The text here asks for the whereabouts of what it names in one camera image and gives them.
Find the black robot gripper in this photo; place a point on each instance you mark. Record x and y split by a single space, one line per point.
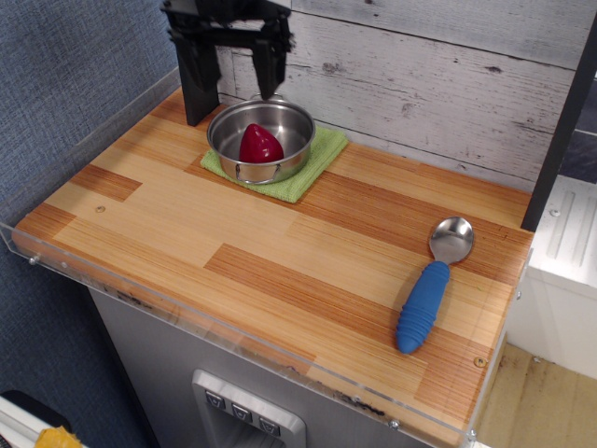
259 25

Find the red plastic strawberry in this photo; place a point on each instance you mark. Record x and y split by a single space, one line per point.
258 145

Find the small steel pot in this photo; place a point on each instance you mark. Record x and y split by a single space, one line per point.
290 124

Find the green folded cloth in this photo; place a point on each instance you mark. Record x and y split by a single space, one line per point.
326 147

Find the grey toy fridge cabinet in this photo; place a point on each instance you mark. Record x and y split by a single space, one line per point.
160 359

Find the clear acrylic table guard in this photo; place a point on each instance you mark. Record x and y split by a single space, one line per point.
318 284

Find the silver dispenser button panel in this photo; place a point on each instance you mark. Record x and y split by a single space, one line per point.
234 417

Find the white ribbed side counter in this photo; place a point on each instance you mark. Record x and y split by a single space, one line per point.
553 315

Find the yellow object at corner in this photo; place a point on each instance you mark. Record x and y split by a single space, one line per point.
57 437

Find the left black frame post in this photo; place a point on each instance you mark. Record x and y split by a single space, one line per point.
203 109

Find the black frame post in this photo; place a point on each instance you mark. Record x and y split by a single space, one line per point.
203 109
571 111

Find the blue handled metal spoon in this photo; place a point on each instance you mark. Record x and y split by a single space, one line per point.
450 242

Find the right black frame post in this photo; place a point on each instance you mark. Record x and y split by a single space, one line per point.
571 111

